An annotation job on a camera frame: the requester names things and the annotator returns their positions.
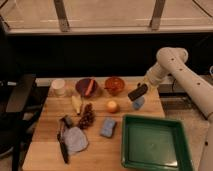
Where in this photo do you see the black eraser block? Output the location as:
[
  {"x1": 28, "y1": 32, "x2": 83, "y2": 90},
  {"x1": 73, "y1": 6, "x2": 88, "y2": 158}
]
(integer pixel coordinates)
[{"x1": 128, "y1": 84, "x2": 148, "y2": 101}]

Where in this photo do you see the white paper cup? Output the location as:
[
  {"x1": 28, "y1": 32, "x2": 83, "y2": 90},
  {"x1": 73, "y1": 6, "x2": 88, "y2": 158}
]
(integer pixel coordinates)
[{"x1": 51, "y1": 79, "x2": 66, "y2": 96}]

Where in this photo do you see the small grey block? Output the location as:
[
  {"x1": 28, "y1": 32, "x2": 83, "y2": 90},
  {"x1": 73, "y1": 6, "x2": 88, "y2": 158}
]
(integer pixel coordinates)
[{"x1": 62, "y1": 115, "x2": 73, "y2": 128}]

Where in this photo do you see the orange carrot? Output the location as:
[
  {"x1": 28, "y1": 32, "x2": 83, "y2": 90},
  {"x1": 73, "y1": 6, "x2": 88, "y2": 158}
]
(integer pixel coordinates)
[{"x1": 85, "y1": 79, "x2": 95, "y2": 97}]

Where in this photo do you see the blue grey cloth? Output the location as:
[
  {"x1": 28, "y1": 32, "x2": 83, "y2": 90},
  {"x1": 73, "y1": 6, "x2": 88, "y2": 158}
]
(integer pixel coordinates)
[{"x1": 63, "y1": 127, "x2": 89, "y2": 155}]

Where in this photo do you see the green plastic tray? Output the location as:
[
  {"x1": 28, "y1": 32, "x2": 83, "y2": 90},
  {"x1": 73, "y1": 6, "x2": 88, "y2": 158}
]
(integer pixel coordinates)
[{"x1": 121, "y1": 115, "x2": 194, "y2": 171}]

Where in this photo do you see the black handled knife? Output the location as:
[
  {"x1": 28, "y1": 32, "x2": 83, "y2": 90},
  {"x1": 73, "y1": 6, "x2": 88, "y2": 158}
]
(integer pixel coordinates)
[{"x1": 57, "y1": 120, "x2": 69, "y2": 164}]

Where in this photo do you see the blue plastic cup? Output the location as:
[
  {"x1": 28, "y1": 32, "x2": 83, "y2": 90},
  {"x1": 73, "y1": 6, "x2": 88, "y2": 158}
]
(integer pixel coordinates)
[{"x1": 132, "y1": 96, "x2": 145, "y2": 110}]

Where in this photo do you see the black chair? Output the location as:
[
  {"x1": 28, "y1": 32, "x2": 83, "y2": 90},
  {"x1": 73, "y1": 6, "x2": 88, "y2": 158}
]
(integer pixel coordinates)
[{"x1": 0, "y1": 74, "x2": 36, "y2": 171}]

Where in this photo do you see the blue sponge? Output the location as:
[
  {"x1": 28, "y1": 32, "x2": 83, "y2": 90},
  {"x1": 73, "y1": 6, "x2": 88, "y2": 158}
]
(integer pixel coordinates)
[{"x1": 100, "y1": 117, "x2": 116, "y2": 138}]

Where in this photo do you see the orange round fruit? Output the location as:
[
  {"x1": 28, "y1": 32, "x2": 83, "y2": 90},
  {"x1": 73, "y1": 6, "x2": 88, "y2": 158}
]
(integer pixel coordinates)
[{"x1": 107, "y1": 101, "x2": 118, "y2": 113}]

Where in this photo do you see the orange bowl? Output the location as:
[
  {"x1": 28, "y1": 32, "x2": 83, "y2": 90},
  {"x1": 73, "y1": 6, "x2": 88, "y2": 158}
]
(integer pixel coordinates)
[{"x1": 105, "y1": 76, "x2": 125, "y2": 96}]

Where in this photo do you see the purple bowl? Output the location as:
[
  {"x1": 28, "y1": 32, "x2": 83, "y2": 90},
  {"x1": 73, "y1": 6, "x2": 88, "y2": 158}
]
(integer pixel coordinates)
[{"x1": 75, "y1": 78, "x2": 98, "y2": 98}]

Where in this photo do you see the brown grape bunch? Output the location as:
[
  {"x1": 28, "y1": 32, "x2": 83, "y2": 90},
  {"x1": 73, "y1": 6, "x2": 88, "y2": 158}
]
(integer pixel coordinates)
[{"x1": 77, "y1": 103, "x2": 95, "y2": 129}]

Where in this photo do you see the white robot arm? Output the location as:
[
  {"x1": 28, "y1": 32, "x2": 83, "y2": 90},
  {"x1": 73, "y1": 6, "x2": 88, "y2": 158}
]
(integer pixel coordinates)
[{"x1": 145, "y1": 47, "x2": 213, "y2": 171}]

